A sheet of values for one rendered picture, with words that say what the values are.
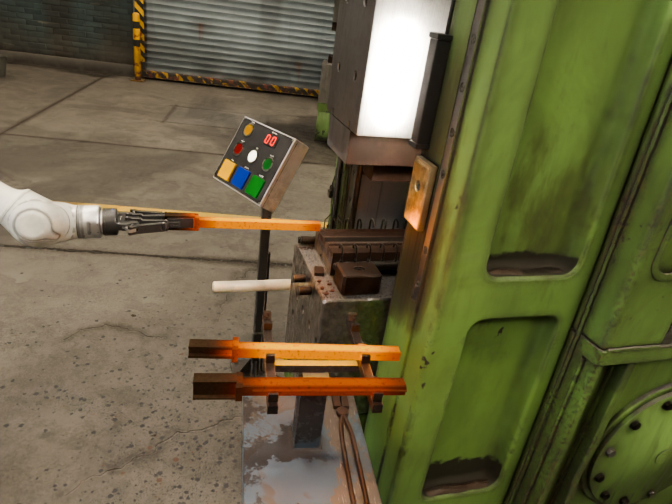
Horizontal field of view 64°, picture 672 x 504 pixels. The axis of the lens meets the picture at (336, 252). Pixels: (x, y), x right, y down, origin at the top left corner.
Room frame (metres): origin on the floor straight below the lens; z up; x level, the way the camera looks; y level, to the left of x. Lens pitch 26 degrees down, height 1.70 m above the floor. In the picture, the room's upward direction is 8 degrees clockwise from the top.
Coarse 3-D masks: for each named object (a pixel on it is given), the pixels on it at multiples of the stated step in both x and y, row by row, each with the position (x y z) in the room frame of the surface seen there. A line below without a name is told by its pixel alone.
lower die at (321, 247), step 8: (320, 232) 1.59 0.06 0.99; (328, 232) 1.59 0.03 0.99; (336, 232) 1.60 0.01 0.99; (344, 232) 1.61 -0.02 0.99; (352, 232) 1.62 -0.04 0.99; (360, 232) 1.63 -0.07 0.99; (368, 232) 1.64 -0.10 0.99; (376, 232) 1.65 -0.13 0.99; (384, 232) 1.66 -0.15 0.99; (392, 232) 1.67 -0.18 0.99; (400, 232) 1.68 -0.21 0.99; (320, 240) 1.57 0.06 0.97; (320, 248) 1.56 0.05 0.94; (328, 248) 1.49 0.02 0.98; (336, 248) 1.48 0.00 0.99; (344, 248) 1.49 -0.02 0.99; (352, 248) 1.50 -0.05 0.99; (360, 248) 1.50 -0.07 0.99; (368, 248) 1.51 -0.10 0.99; (376, 248) 1.52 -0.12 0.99; (392, 248) 1.54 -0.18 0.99; (400, 248) 1.55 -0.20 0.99; (320, 256) 1.55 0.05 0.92; (328, 256) 1.48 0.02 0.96; (336, 256) 1.45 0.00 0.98; (344, 256) 1.46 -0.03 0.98; (352, 256) 1.47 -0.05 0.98; (360, 256) 1.47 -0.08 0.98; (368, 256) 1.48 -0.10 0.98; (376, 256) 1.49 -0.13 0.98; (384, 256) 1.50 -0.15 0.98; (392, 256) 1.51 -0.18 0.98; (328, 264) 1.47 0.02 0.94; (384, 272) 1.50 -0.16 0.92; (392, 272) 1.51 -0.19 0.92
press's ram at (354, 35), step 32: (352, 0) 1.56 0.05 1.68; (384, 0) 1.40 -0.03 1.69; (416, 0) 1.43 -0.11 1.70; (448, 0) 1.46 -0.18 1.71; (352, 32) 1.53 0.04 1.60; (384, 32) 1.41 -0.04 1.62; (416, 32) 1.44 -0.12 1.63; (352, 64) 1.50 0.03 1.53; (384, 64) 1.41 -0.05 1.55; (416, 64) 1.44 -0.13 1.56; (352, 96) 1.46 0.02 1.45; (384, 96) 1.42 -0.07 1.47; (416, 96) 1.45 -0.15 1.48; (352, 128) 1.43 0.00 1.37; (384, 128) 1.42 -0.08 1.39
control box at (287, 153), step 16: (240, 128) 2.11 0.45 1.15; (256, 128) 2.06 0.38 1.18; (272, 128) 2.01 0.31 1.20; (256, 144) 2.01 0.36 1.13; (272, 144) 1.95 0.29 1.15; (288, 144) 1.91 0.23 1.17; (304, 144) 1.94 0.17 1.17; (224, 160) 2.06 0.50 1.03; (240, 160) 2.01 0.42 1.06; (256, 160) 1.95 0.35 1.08; (272, 160) 1.90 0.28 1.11; (288, 160) 1.89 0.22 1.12; (272, 176) 1.86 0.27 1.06; (288, 176) 1.89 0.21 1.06; (240, 192) 1.90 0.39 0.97; (272, 192) 1.85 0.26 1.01; (272, 208) 1.85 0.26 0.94
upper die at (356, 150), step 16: (336, 128) 1.56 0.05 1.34; (336, 144) 1.54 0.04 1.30; (352, 144) 1.45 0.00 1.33; (368, 144) 1.46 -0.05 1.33; (384, 144) 1.48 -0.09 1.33; (400, 144) 1.50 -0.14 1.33; (352, 160) 1.45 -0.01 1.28; (368, 160) 1.47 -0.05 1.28; (384, 160) 1.48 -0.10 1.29; (400, 160) 1.50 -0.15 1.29
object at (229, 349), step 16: (192, 352) 0.91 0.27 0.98; (208, 352) 0.91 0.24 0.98; (224, 352) 0.92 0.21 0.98; (240, 352) 0.92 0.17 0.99; (256, 352) 0.92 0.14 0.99; (272, 352) 0.93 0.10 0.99; (288, 352) 0.94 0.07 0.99; (304, 352) 0.94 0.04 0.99; (320, 352) 0.95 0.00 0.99; (336, 352) 0.96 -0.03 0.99; (352, 352) 0.96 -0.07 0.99; (368, 352) 0.97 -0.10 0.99; (384, 352) 0.98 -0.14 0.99; (400, 352) 0.99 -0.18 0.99
